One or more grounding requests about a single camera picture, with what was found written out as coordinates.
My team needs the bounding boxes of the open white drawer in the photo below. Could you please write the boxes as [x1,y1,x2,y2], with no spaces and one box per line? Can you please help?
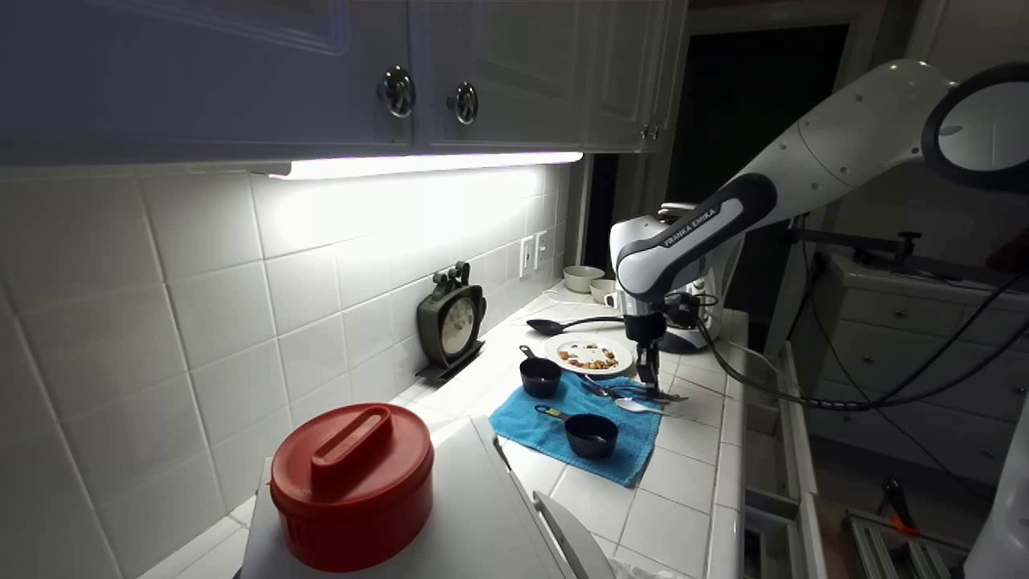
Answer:
[736,342,829,579]

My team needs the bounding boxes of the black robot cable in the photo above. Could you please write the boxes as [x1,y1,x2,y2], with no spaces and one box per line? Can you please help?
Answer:
[695,243,1029,417]

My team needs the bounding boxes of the under-cabinet light strip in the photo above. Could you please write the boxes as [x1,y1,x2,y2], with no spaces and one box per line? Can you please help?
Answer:
[261,149,590,182]

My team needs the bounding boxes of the round metal cabinet knob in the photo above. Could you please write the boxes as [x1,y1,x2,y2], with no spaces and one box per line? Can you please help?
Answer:
[378,60,419,123]
[448,77,481,127]

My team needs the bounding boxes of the white plate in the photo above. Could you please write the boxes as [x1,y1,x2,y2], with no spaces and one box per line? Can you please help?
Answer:
[542,331,637,380]

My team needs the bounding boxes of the red lidded container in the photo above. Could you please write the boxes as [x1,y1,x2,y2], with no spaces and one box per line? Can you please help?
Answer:
[268,397,436,575]

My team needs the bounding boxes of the red handled tool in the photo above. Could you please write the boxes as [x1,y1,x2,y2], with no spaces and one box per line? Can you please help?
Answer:
[879,477,921,540]

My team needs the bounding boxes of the blue cloth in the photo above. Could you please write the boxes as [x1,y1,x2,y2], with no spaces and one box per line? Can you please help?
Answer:
[490,367,670,493]

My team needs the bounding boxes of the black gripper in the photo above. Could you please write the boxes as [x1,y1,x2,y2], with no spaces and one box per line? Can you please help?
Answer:
[625,303,672,395]

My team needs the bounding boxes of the white drawer chest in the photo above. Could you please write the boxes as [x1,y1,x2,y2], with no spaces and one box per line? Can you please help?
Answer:
[806,249,1029,485]

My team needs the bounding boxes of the black plastic ladle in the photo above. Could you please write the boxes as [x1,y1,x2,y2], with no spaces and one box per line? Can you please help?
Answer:
[523,312,626,338]

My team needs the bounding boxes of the white cup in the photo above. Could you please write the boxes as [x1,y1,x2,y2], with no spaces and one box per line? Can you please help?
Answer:
[590,275,626,312]

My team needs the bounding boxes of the white wall outlet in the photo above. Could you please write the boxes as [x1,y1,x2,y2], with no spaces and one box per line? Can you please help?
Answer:
[516,228,550,283]

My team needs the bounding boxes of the small black pot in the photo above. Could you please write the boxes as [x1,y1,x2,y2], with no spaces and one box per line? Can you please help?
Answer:
[534,403,622,462]
[516,342,566,403]

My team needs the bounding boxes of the brown food pieces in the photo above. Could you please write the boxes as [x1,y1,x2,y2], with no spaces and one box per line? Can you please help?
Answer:
[555,342,625,372]

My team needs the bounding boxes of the dark analog kitchen clock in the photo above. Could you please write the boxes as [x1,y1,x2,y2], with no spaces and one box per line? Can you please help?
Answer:
[415,260,491,390]

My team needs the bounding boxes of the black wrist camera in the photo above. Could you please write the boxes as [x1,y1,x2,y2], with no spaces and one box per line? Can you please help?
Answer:
[664,285,717,335]

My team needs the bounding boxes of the white upper cabinets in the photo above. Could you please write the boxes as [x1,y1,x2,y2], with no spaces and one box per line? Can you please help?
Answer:
[0,0,688,171]

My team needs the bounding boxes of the white bowl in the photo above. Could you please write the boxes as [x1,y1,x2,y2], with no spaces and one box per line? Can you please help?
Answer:
[561,262,610,294]

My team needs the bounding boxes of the silver metal fork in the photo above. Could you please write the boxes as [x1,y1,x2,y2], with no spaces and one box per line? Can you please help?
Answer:
[591,383,670,412]
[622,383,684,412]

